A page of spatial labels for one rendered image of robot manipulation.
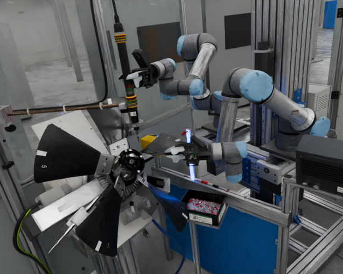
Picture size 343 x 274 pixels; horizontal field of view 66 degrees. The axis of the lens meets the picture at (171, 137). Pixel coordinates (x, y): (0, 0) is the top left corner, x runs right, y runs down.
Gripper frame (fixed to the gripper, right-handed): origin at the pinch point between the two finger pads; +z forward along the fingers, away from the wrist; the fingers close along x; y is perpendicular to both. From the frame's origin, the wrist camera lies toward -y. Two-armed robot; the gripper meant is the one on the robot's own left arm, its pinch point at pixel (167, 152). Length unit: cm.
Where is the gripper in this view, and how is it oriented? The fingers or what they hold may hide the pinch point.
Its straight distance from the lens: 123.7
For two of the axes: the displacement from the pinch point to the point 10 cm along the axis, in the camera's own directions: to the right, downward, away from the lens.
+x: 1.3, 8.6, 4.9
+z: -9.9, 0.8, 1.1
